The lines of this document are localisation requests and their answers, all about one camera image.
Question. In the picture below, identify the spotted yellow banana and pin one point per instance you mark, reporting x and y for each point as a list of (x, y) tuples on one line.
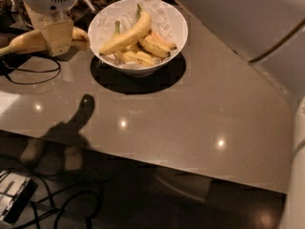
[(34, 41)]

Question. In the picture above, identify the glass jar of nuts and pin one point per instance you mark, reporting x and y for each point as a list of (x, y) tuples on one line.
[(19, 7)]

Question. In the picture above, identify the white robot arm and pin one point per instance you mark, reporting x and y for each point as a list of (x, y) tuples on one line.
[(236, 114)]

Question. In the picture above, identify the white ceramic bowl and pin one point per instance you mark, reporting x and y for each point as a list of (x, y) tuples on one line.
[(178, 23)]

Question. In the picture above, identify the large top yellow banana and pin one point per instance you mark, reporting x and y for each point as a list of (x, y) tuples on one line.
[(131, 35)]

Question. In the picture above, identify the small banana at right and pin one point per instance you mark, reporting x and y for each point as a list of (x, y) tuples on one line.
[(156, 45)]

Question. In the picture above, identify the silver black box on floor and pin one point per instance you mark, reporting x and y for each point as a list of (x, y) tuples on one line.
[(15, 193)]

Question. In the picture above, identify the left beige slipper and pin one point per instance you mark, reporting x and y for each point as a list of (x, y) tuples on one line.
[(33, 151)]

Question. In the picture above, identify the low banana in bowl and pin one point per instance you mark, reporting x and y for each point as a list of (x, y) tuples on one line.
[(135, 58)]

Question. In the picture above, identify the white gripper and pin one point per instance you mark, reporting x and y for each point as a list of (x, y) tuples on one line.
[(48, 0)]

